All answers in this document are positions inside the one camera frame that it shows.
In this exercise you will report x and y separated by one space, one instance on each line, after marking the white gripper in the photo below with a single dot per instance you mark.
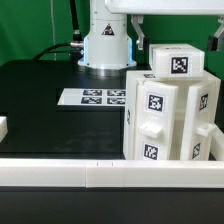
169 7

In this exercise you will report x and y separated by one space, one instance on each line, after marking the white tagged block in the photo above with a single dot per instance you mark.
176 60

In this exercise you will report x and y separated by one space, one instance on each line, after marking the white cabinet body box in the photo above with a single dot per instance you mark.
136 78

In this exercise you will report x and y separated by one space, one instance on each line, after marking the white small door part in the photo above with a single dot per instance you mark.
155 113
199 120

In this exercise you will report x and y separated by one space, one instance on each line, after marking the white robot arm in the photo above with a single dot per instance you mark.
108 47

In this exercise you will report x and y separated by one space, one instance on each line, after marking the white flat tagged top panel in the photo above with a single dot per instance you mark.
92 97

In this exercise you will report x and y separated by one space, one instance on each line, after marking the white right fence rail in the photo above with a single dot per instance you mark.
217 145

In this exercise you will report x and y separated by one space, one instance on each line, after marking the white fence rail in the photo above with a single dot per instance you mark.
217 145
111 173
3 127

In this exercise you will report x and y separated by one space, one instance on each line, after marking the white left fence rail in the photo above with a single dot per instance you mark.
3 127

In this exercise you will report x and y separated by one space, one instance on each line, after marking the white front fence rail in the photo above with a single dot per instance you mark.
111 173

